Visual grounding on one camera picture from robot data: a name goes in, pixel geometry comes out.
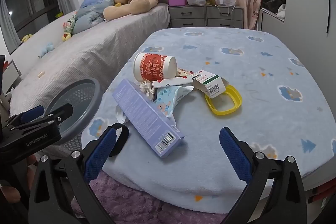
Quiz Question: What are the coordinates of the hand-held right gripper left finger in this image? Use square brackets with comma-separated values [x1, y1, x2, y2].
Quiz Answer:
[28, 127, 117, 224]

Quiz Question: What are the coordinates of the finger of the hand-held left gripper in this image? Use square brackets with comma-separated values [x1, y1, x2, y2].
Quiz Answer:
[10, 105, 45, 125]
[39, 103, 74, 125]

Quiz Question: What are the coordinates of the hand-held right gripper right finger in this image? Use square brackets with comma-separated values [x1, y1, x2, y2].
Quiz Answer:
[219, 127, 307, 224]

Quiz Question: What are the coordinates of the grey perforated plastic basket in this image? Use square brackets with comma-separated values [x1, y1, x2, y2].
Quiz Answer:
[48, 78, 104, 153]

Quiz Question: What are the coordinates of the small white round lid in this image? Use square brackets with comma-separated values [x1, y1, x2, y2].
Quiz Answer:
[115, 106, 129, 124]

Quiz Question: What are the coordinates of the yellow plastic ring lid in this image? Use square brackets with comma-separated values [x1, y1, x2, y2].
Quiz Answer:
[205, 84, 242, 116]

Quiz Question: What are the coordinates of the cream paper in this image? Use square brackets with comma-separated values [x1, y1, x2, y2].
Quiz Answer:
[139, 80, 156, 102]

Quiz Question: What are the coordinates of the white green medicine box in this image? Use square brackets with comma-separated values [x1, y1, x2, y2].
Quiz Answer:
[192, 70, 229, 98]

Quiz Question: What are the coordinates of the small table with blue cloth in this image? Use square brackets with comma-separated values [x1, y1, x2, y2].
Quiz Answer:
[81, 27, 336, 214]

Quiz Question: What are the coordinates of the long purple cardboard box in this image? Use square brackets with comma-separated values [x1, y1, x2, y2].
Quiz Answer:
[112, 79, 185, 158]

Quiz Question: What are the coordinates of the purple fluffy rug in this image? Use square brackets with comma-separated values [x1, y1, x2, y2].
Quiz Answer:
[71, 169, 229, 224]

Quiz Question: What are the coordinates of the blue plush toy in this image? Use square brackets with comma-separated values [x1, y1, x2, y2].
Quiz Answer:
[39, 42, 55, 58]

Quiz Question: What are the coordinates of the blue wet wipes packet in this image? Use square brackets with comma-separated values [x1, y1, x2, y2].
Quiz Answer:
[153, 85, 195, 119]

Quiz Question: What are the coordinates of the green bunny plush doll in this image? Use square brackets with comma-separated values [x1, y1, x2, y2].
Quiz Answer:
[62, 15, 77, 33]

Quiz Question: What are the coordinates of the light blue quilt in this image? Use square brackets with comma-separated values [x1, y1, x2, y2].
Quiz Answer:
[71, 0, 118, 35]

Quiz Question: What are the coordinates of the long white red box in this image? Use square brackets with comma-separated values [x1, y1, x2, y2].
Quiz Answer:
[152, 74, 195, 88]

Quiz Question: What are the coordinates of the patterned snack wrapper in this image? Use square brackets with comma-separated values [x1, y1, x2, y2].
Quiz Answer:
[175, 67, 196, 79]

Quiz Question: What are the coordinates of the red white paper cup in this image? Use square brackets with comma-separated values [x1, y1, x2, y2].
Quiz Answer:
[133, 52, 177, 83]

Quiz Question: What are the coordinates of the grey nightstand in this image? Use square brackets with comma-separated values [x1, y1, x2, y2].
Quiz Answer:
[168, 5, 207, 28]
[206, 5, 244, 29]

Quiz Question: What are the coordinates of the pink cartoon board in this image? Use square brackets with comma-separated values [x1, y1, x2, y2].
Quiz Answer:
[247, 0, 263, 30]

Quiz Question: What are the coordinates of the plain pink board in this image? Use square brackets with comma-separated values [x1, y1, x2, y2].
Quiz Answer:
[236, 0, 249, 29]

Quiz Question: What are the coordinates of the black ring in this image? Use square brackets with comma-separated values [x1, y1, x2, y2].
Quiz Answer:
[108, 123, 130, 157]

